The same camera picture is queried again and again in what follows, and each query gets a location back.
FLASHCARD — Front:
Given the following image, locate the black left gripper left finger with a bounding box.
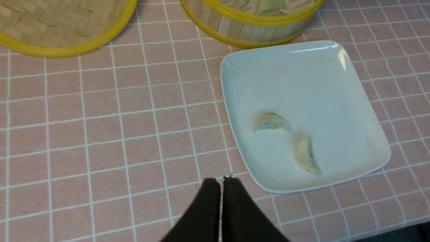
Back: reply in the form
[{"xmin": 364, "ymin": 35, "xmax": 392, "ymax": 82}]
[{"xmin": 161, "ymin": 178, "xmax": 221, "ymax": 242}]

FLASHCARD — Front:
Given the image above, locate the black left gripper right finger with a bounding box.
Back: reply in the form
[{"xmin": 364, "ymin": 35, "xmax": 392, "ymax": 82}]
[{"xmin": 222, "ymin": 177, "xmax": 289, "ymax": 242}]

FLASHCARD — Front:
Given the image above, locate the pale dumpling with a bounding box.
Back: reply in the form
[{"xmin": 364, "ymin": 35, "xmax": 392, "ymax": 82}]
[
  {"xmin": 294, "ymin": 135, "xmax": 321, "ymax": 176},
  {"xmin": 252, "ymin": 112, "xmax": 292, "ymax": 133}
]

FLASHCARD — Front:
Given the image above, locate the white square plate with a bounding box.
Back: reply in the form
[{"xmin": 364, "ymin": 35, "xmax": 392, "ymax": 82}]
[{"xmin": 220, "ymin": 40, "xmax": 391, "ymax": 193}]

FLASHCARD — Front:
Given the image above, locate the bamboo steamer basket yellow rim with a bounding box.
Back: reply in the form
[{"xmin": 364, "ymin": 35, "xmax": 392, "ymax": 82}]
[{"xmin": 180, "ymin": 0, "xmax": 324, "ymax": 49}]

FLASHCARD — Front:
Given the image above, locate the green dumpling front centre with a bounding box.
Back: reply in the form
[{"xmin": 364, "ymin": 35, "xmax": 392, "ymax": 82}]
[{"xmin": 255, "ymin": 0, "xmax": 287, "ymax": 15}]

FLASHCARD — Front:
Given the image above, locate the bamboo steamer lid yellow rim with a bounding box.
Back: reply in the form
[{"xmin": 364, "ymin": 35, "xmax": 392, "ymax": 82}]
[{"xmin": 0, "ymin": 0, "xmax": 137, "ymax": 58}]

